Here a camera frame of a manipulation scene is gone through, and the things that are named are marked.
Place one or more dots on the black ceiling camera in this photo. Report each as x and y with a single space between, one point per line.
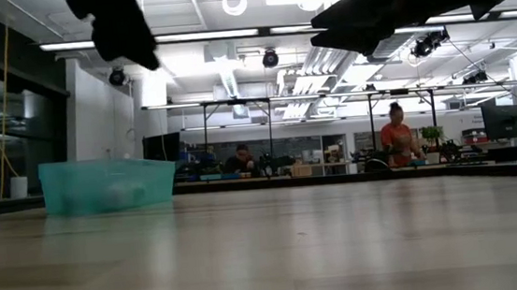
428 43
116 77
270 58

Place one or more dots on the black aluminium table frame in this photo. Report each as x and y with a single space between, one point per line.
290 180

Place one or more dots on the black background robot arm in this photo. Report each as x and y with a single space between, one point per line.
274 163

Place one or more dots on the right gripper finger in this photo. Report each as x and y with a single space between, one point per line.
350 8
352 38

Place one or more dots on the black computer monitor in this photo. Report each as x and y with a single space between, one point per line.
161 148
502 121

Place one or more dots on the white plant pot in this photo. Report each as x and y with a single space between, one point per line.
433 158

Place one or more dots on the red storage box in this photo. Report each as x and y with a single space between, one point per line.
474 138

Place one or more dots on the black workstation frame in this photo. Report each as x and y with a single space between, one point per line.
236 102
399 91

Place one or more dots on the cardboard box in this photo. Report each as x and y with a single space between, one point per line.
303 170

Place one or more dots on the white cylindrical container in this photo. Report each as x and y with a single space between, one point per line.
19 188

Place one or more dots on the teal translucent plastic bin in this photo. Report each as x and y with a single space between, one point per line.
79 189

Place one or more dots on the green leafy plant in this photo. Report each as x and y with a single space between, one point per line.
432 134

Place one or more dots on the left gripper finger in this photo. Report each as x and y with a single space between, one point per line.
122 39

